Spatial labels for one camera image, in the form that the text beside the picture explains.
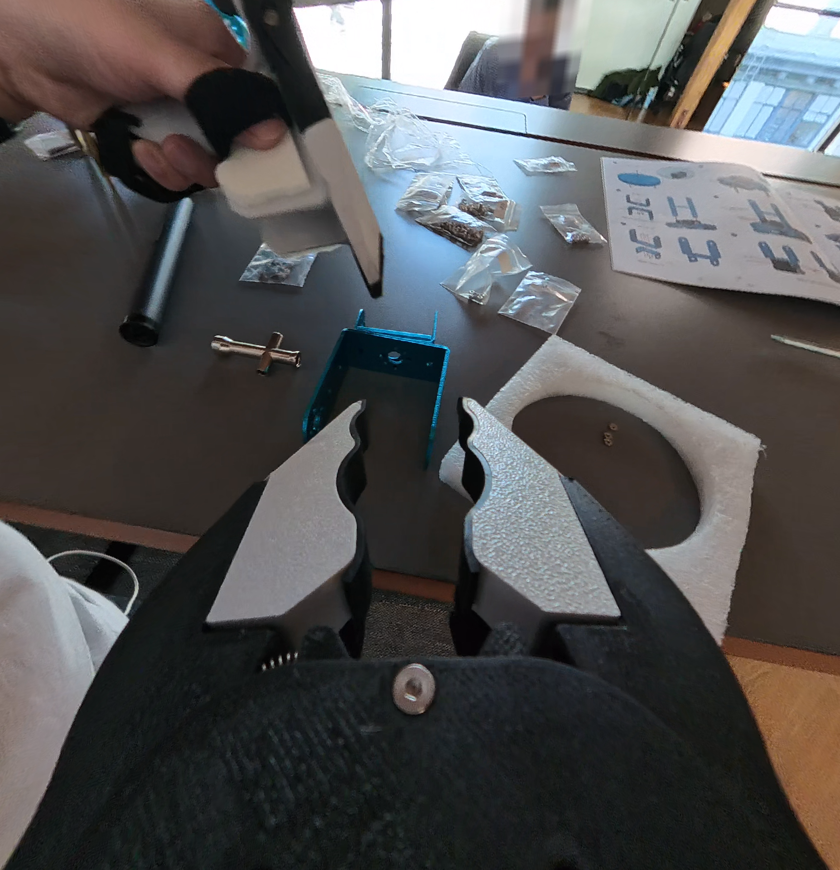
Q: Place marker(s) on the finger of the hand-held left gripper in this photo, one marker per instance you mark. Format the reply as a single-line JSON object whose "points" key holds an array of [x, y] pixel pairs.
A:
{"points": [[338, 183]]}

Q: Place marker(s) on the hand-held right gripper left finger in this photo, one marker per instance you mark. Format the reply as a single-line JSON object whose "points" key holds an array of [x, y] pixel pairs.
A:
{"points": [[304, 544]]}

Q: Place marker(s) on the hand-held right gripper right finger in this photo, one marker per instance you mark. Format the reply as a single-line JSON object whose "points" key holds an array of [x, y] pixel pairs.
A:
{"points": [[529, 530]]}

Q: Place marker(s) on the large blue U bracket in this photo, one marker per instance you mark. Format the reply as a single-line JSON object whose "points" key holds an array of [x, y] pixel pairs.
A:
{"points": [[365, 346]]}

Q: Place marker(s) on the dark desk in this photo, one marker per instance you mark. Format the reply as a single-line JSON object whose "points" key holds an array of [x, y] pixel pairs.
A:
{"points": [[664, 367]]}

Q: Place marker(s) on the large window with roller blinds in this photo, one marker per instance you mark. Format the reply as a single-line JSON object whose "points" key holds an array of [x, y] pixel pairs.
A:
{"points": [[338, 27]]}

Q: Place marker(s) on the labelled clear zip bag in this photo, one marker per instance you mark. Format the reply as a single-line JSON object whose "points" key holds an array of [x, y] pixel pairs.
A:
{"points": [[423, 194]]}

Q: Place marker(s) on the clear zip bag of screws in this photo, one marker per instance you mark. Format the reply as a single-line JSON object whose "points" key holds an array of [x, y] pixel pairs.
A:
{"points": [[277, 268], [481, 187], [454, 228], [491, 214]]}

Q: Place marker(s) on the black office chair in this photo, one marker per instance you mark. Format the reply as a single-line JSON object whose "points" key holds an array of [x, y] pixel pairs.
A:
{"points": [[457, 58]]}

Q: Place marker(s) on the zip bag with few nuts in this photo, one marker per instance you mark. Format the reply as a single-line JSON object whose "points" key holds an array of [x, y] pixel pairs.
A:
{"points": [[484, 268]]}

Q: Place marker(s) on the white earphone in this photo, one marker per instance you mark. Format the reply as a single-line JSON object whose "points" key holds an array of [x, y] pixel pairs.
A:
{"points": [[133, 591]]}

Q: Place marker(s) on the metal cross wrench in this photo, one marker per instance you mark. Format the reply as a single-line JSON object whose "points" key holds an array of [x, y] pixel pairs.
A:
{"points": [[257, 352]]}

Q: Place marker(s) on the black electric screwdriver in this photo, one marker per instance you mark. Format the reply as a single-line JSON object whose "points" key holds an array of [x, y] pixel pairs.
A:
{"points": [[158, 272]]}

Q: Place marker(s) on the small clear zip bag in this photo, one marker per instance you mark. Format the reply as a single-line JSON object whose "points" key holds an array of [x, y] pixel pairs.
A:
{"points": [[546, 165]]}

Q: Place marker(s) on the nearly empty labelled zip bag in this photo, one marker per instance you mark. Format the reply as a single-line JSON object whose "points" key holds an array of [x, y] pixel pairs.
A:
{"points": [[539, 299]]}

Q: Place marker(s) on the clear zip bag of nuts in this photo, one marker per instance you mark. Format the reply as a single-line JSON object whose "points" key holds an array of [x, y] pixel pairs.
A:
{"points": [[573, 224]]}

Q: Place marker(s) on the thin white stick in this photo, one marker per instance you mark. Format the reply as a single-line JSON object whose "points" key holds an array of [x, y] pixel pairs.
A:
{"points": [[814, 348]]}

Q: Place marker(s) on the instruction manual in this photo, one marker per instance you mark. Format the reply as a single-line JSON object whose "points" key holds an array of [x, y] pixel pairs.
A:
{"points": [[732, 204]]}

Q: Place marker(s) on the wooden pillar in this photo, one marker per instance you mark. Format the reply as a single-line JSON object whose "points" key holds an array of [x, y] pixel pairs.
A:
{"points": [[712, 61]]}

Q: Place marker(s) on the window facing pale building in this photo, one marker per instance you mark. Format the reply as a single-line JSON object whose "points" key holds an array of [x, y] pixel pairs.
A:
{"points": [[773, 95]]}

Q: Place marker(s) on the white foam frame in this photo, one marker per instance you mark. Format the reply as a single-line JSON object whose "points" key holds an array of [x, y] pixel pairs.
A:
{"points": [[726, 489]]}

